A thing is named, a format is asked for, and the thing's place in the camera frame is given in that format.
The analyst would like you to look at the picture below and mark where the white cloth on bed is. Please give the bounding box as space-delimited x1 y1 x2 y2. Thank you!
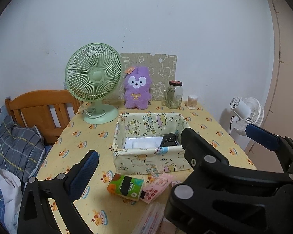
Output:
0 169 22 233

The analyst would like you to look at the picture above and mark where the blue plaid pillow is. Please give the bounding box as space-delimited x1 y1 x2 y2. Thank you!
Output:
0 116 46 183

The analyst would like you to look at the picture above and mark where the green cartoon patterned board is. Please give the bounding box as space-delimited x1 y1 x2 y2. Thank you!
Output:
120 53 177 100

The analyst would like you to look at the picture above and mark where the glass jar red lid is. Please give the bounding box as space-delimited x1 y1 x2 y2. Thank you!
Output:
163 80 183 109

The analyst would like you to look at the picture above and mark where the patterned fabric storage box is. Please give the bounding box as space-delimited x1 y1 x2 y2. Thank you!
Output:
112 113 190 175

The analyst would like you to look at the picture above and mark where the pink wet wipes pack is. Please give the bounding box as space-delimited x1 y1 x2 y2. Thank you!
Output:
140 173 174 204

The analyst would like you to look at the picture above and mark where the cotton swab container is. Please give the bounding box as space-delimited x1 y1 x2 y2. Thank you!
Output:
187 95 198 110

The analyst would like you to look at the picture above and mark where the yellow cake print tablecloth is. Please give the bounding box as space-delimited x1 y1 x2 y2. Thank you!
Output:
37 101 254 233

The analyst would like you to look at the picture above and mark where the black bag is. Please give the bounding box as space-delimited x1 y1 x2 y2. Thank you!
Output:
160 133 179 147

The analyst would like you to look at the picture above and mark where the green desk fan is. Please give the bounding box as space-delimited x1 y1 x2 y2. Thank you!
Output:
65 43 123 125

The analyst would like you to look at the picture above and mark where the green tissue pack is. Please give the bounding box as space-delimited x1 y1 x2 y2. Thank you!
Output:
107 173 144 201

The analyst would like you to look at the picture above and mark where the white towel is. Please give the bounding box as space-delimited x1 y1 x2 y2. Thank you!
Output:
124 136 163 149

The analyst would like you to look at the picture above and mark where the white standing fan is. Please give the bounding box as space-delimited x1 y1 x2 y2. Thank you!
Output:
229 97 264 136

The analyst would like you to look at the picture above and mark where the cartoon bear tissue pack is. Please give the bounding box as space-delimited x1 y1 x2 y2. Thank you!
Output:
170 180 182 188

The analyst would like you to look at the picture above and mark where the clear plastic bag pack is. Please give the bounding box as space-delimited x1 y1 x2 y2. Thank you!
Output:
132 202 165 234

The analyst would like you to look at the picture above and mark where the purple plush bunny toy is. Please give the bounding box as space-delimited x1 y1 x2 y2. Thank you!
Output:
124 66 152 109

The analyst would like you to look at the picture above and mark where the wooden bed headboard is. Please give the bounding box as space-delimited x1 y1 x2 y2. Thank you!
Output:
4 89 81 145

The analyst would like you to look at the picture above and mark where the beige door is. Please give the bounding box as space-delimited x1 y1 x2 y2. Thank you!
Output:
244 0 293 173

